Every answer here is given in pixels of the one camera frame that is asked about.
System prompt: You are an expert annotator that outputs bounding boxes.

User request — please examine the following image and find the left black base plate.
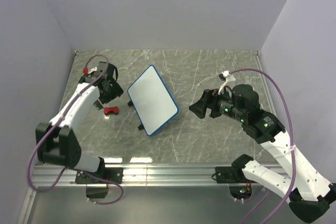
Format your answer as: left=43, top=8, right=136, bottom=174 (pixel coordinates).
left=75, top=167, right=123, bottom=184

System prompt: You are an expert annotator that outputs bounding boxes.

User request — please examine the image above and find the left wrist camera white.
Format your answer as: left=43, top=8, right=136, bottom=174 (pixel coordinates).
left=82, top=67, right=97, bottom=74

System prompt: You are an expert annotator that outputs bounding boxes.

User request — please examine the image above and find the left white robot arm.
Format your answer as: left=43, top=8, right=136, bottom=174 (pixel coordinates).
left=35, top=61, right=123, bottom=183

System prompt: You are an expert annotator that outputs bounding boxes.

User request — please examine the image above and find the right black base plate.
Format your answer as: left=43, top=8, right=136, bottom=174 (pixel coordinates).
left=211, top=166, right=246, bottom=184

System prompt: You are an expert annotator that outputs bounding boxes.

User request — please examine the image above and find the blue framed whiteboard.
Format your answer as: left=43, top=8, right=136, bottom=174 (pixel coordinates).
left=127, top=65, right=180, bottom=136

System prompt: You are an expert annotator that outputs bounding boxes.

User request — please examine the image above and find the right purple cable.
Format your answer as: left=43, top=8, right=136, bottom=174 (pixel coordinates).
left=228, top=68, right=296, bottom=224

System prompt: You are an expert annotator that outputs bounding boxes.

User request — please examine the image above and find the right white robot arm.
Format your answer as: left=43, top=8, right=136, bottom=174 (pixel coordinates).
left=189, top=84, right=335, bottom=223

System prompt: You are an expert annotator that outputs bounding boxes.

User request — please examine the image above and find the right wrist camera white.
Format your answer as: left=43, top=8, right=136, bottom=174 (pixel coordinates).
left=218, top=70, right=236, bottom=93

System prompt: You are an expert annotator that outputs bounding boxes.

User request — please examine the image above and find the small red eraser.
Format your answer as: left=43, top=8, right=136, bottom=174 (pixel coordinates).
left=103, top=106, right=119, bottom=115

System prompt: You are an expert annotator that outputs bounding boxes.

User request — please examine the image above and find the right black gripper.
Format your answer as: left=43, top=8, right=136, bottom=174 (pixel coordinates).
left=188, top=86, right=246, bottom=122

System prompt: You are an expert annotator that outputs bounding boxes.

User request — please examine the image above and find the aluminium mounting rail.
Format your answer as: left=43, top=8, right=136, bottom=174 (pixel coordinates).
left=32, top=163, right=229, bottom=187

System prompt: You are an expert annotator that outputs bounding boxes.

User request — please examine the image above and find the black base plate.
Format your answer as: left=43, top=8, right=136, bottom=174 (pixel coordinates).
left=211, top=166, right=246, bottom=184
left=75, top=167, right=123, bottom=184

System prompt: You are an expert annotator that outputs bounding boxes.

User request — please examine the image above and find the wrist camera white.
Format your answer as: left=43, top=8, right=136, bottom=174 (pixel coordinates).
left=82, top=67, right=97, bottom=74
left=218, top=70, right=236, bottom=93

